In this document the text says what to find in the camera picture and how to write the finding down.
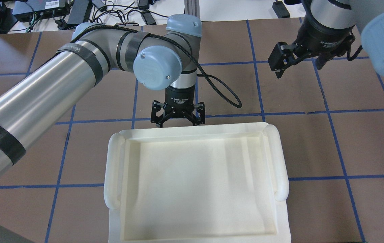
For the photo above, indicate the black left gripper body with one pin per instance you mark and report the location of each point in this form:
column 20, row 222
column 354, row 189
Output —
column 179, row 99

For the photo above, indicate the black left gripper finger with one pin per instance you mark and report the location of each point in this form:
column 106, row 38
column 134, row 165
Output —
column 160, row 124
column 200, row 121

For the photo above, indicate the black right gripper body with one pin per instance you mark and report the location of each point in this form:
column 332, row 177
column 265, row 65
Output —
column 321, row 34

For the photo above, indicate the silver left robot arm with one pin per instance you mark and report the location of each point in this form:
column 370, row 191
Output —
column 37, row 102

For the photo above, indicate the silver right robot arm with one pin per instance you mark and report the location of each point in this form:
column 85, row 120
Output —
column 374, row 27

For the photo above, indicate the black power adapter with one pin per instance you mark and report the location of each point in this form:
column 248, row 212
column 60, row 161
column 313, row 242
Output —
column 280, row 9

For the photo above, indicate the white plastic tray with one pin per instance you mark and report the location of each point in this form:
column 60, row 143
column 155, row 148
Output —
column 204, row 184

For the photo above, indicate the brown paper table cover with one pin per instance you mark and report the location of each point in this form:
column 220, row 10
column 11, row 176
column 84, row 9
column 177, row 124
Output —
column 331, row 124

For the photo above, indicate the aluminium frame post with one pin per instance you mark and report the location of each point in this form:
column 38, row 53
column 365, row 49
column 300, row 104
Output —
column 192, row 7

